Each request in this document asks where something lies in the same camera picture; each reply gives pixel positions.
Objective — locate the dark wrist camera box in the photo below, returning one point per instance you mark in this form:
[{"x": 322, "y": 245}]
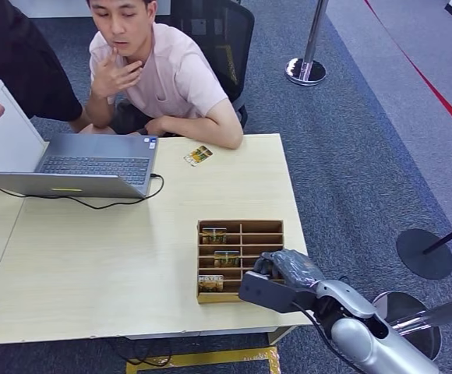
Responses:
[{"x": 273, "y": 294}]

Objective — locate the person's right hand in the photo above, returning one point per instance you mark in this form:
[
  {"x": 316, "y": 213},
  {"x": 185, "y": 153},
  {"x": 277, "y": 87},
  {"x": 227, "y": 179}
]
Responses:
[{"x": 111, "y": 75}]

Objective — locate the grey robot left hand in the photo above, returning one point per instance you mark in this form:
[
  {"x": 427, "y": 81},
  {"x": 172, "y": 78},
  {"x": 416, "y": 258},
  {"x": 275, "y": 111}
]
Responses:
[{"x": 292, "y": 268}]

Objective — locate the chrome stanchion post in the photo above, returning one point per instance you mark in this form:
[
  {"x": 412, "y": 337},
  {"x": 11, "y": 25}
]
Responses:
[
  {"x": 412, "y": 317},
  {"x": 307, "y": 64}
]

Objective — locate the yellow floor tape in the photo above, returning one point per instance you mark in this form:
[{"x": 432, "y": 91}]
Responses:
[{"x": 210, "y": 357}]

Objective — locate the black stanchion post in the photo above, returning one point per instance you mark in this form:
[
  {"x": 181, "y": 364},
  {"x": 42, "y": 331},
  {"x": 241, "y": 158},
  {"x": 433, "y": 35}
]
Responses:
[{"x": 425, "y": 255}]

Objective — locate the person's left hand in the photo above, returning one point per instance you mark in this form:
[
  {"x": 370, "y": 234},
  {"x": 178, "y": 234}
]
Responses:
[{"x": 156, "y": 126}]

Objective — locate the wooden card organiser box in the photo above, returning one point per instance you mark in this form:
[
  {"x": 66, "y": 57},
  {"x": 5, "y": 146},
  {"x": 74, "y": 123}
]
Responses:
[{"x": 261, "y": 235}]

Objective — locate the grey laptop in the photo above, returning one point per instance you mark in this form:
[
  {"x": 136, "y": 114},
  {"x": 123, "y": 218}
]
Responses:
[{"x": 93, "y": 165}]

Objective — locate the black mesh office chair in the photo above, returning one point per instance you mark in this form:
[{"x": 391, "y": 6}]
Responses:
[{"x": 226, "y": 41}]

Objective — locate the white cardboard box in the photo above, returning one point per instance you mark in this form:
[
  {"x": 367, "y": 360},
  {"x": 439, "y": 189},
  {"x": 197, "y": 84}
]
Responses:
[{"x": 8, "y": 134}]

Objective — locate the red floor tape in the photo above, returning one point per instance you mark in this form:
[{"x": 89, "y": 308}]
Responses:
[{"x": 436, "y": 93}]

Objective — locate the printed hotel key card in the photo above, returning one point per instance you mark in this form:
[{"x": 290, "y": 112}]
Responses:
[
  {"x": 211, "y": 284},
  {"x": 214, "y": 236},
  {"x": 198, "y": 155},
  {"x": 226, "y": 259}
]

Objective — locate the person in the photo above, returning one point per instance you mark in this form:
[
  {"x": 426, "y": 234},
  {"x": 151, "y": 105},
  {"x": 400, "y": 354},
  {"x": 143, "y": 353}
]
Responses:
[
  {"x": 27, "y": 57},
  {"x": 171, "y": 77}
]

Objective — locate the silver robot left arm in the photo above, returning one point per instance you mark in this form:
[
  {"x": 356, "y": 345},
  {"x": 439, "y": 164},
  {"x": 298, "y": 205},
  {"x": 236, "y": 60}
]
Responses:
[{"x": 370, "y": 340}]

